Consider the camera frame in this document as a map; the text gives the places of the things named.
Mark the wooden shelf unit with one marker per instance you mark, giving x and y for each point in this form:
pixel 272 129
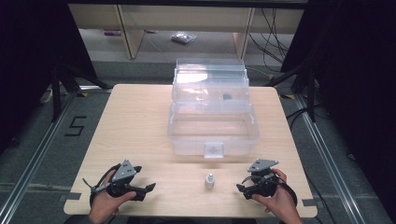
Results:
pixel 186 18

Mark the person's right hand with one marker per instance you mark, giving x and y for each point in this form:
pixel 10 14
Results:
pixel 280 199

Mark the black metal stand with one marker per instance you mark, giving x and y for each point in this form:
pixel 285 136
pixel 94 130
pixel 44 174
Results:
pixel 311 93
pixel 56 93

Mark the metal floor rail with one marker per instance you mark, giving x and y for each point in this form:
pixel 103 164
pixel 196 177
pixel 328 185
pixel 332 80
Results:
pixel 330 161
pixel 34 158

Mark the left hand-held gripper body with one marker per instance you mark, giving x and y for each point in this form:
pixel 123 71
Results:
pixel 124 174

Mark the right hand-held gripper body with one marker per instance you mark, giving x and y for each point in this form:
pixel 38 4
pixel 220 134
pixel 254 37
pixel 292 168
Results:
pixel 263 180

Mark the grey tape strip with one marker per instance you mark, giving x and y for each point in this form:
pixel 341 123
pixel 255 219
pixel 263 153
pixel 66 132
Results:
pixel 71 196
pixel 309 202

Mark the small white bottle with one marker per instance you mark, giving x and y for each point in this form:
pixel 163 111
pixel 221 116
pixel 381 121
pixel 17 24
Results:
pixel 209 181

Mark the clear plastic bag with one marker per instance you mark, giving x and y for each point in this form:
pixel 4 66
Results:
pixel 183 37

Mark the clear plastic storage box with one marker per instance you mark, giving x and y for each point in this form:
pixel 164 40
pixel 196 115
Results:
pixel 213 124

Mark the black curtain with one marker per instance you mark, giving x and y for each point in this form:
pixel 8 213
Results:
pixel 28 62
pixel 358 77

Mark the person's left hand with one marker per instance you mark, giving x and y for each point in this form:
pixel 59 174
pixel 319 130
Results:
pixel 104 207

